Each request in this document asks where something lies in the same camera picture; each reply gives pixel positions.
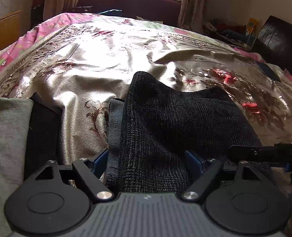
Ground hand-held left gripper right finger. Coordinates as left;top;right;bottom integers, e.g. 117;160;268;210
181;150;260;201

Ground yellow green cloth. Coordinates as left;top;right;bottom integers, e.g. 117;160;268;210
136;16;159;23

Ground gold floral bedspread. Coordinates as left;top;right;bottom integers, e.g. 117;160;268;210
0;20;292;168

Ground yellow printed box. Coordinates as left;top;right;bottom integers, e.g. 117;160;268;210
244;17;260;48

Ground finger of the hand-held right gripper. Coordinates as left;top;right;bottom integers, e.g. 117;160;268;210
228;144;278;162
269;162;292;173

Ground dark red furniture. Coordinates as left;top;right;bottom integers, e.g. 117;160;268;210
31;0;46;29

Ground pink printed quilt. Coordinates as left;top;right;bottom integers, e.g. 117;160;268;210
0;12;267;83

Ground dark wooden chair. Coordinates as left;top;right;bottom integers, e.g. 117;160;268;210
71;5;93;14

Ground dark flat phone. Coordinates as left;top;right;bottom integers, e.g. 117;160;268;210
256;61;282;82

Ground cluttered nightstand items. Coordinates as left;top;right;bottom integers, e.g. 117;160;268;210
202;18;258;51

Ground dark wooden headboard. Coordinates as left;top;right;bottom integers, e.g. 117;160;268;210
256;15;292;79

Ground wooden desk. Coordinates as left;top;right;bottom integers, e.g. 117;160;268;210
0;10;22;55

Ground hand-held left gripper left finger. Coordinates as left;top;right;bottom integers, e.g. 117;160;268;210
34;149;113;201

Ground blue cloth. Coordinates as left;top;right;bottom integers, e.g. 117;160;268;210
97;9;123;16

